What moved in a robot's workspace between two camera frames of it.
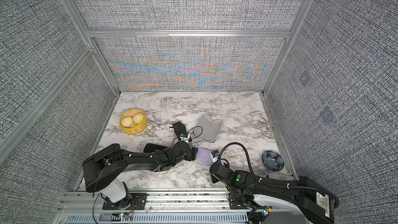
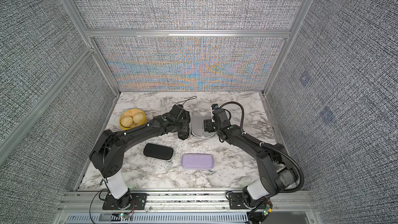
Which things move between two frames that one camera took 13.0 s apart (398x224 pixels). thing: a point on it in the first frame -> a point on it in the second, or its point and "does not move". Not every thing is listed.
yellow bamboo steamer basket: (133, 121) does not move
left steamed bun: (127, 121) does not move
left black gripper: (192, 154) -> (186, 127)
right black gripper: (212, 179) -> (208, 125)
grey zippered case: (152, 148) does not move
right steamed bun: (138, 117) does not move
